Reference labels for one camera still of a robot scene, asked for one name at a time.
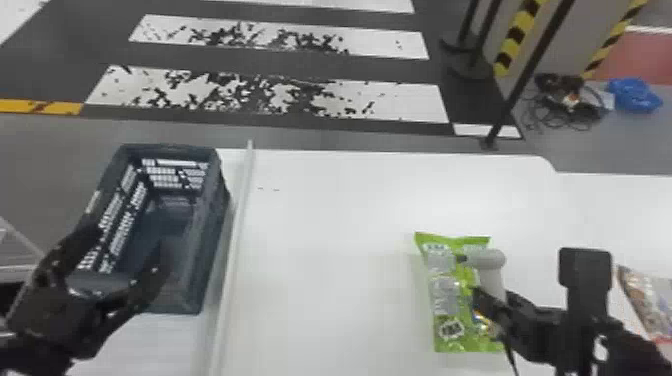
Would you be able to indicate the yellow black striped post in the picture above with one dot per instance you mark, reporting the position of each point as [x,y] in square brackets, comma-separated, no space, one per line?
[611,36]
[517,31]

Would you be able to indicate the red snack packet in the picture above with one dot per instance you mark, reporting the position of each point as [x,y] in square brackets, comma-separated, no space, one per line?
[651,299]

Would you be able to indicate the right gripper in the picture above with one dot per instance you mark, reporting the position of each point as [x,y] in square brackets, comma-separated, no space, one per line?
[535,330]

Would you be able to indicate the blue bag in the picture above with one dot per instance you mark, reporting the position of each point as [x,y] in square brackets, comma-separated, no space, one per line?
[632,95]

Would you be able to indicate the hand scanner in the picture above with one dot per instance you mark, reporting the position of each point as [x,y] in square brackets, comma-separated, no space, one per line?
[491,270]

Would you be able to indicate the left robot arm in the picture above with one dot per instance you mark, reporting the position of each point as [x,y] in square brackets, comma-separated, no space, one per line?
[26,359]

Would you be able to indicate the blue basket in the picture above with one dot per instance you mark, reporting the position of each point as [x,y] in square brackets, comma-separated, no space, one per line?
[207,231]

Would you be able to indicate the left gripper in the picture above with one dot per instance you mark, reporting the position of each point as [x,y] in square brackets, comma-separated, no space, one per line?
[58,315]

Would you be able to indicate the green snack packet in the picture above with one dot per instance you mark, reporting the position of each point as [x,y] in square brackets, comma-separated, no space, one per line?
[451,294]

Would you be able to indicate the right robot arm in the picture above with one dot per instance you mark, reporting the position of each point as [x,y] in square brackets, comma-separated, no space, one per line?
[635,352]

